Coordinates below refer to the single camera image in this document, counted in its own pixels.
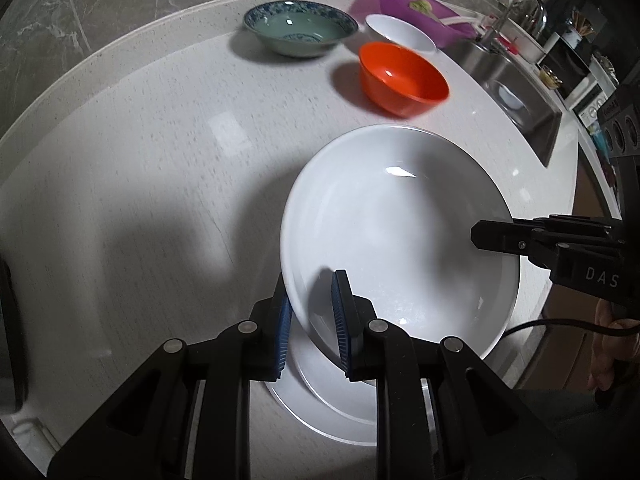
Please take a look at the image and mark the white pot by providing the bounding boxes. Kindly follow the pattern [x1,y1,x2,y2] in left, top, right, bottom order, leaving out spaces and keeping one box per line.
[509,29,549,64]

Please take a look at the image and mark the blue-white chopstick holder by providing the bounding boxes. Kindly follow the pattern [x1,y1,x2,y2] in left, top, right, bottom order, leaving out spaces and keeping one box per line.
[562,9,597,49]

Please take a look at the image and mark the steel sink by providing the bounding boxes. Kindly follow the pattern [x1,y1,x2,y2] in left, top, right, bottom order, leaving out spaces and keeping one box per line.
[444,39,564,169]

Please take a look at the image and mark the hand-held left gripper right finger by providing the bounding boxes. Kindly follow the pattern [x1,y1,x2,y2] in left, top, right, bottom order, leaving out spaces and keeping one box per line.
[330,269,567,480]

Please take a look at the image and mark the person's right hand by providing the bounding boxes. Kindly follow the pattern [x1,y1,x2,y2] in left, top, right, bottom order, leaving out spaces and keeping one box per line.
[589,299,640,397]

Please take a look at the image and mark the white microwave oven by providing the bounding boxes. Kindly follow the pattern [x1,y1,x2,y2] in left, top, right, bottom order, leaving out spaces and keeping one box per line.
[540,44,617,127]

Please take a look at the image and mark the large white plate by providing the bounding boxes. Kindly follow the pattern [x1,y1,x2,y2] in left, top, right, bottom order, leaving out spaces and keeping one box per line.
[263,375,382,447]

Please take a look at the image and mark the blue patterned bowl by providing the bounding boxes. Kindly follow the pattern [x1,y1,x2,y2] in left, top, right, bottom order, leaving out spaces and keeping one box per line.
[243,0,360,59]

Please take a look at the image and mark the small white bowl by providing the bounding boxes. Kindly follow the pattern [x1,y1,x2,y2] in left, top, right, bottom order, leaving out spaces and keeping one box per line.
[364,13,439,57]

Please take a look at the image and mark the orange bowl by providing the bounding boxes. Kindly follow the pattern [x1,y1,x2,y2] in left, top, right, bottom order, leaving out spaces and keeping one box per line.
[358,42,450,119]

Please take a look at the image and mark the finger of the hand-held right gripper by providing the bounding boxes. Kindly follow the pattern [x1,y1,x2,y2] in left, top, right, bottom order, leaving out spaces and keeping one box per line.
[471,214,626,273]

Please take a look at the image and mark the steel faucet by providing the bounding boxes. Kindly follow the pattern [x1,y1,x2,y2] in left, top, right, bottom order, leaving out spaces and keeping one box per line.
[492,0,547,43]

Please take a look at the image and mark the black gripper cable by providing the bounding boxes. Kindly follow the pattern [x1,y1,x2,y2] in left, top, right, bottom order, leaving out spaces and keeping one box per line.
[504,318,640,338]

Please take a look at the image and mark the red sink holder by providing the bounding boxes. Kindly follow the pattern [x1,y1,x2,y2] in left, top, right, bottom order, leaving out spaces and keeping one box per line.
[479,15,519,55]

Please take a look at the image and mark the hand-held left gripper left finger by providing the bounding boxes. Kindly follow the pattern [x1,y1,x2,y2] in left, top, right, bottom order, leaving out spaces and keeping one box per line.
[47,272,296,480]

